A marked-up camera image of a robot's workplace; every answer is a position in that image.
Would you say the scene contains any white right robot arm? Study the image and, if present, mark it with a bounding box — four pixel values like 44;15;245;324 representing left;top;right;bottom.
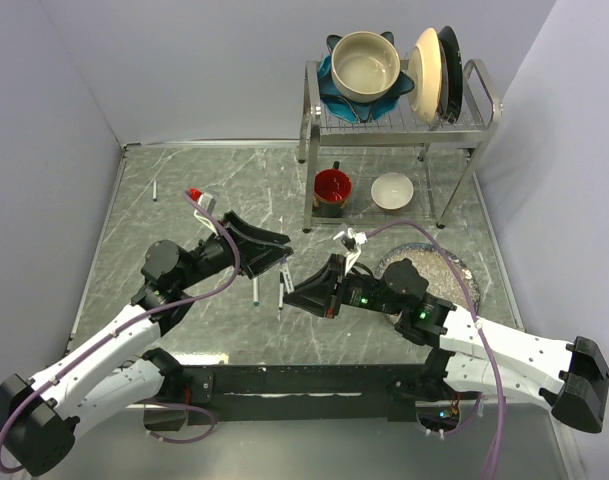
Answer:
283;254;609;434

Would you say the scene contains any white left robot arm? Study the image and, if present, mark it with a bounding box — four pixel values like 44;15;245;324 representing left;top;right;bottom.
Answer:
0;210;293;476

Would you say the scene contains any speckled grey plate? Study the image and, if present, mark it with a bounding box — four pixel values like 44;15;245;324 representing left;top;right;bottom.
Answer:
374;242;481;311

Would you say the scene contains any black plate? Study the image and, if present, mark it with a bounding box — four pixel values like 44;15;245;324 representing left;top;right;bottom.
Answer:
438;26;464;124

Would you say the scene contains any white marker green end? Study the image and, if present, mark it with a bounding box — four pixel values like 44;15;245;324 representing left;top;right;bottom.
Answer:
252;277;260;307

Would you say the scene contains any beige ceramic bowl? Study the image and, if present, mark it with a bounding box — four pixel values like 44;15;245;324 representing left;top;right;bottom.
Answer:
327;31;401;103

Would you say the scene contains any red black mug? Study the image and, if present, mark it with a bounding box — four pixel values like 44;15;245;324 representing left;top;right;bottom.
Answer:
313;161;353;218

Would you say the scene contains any small white bowl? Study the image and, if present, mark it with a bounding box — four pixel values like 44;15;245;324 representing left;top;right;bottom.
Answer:
370;172;415;211

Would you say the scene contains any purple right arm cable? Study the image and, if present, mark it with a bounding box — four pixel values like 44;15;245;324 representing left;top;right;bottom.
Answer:
363;219;508;480

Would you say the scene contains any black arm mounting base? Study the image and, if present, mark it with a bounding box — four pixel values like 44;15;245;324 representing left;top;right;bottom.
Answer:
153;364;474;422

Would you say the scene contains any cream plate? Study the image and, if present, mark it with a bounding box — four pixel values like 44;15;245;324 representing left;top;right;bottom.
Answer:
408;27;442;125

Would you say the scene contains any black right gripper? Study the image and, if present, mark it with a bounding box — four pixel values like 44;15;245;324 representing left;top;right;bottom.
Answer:
283;253;404;318

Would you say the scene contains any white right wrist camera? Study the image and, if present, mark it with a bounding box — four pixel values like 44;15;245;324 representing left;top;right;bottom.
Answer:
333;225;368;273

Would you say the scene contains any white marker long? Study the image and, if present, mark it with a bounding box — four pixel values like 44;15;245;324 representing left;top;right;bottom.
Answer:
280;259;294;294

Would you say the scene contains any blue flower-shaped bowl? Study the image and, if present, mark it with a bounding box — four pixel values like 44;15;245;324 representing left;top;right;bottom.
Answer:
317;34;415;124

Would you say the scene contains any steel dish rack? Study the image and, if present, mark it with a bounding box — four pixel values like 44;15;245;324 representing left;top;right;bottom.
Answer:
297;59;502;233

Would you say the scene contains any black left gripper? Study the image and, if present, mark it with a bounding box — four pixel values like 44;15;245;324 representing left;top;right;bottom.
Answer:
176;210;293;290

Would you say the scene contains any white marker black tip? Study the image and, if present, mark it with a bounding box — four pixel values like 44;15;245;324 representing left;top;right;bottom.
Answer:
278;273;285;314

